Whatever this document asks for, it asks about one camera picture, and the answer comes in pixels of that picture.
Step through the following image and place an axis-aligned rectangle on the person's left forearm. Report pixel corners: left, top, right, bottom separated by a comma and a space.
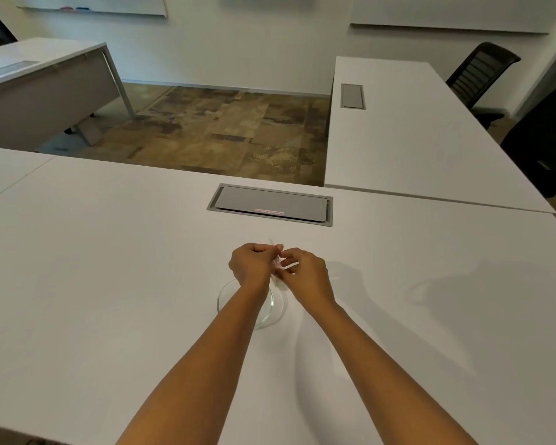
116, 279, 272, 445

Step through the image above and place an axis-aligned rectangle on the person's left hand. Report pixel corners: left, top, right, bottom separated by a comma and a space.
228, 243, 284, 290

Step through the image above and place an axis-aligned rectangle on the person's right hand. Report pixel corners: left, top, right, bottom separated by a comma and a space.
275, 248, 337, 309

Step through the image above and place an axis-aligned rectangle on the white desk with modesty panel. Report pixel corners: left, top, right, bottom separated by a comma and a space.
0, 38, 136, 153

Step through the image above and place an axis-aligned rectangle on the small clear plastic wrapper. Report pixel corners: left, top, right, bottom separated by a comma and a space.
268, 237, 289, 279

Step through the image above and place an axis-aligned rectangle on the long white desk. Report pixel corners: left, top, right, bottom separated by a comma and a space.
323, 56, 556, 214

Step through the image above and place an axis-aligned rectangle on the black mesh office chair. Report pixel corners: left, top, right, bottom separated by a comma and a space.
445, 42, 522, 130

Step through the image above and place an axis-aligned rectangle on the person's right forearm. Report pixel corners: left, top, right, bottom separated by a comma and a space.
291, 296, 479, 445

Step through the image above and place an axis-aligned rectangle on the grey desk cable hatch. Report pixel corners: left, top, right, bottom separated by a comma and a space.
207, 183, 334, 227
0, 60, 41, 79
340, 83, 367, 110

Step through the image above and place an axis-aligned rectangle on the clear glass dish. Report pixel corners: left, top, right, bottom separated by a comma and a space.
216, 278, 291, 331

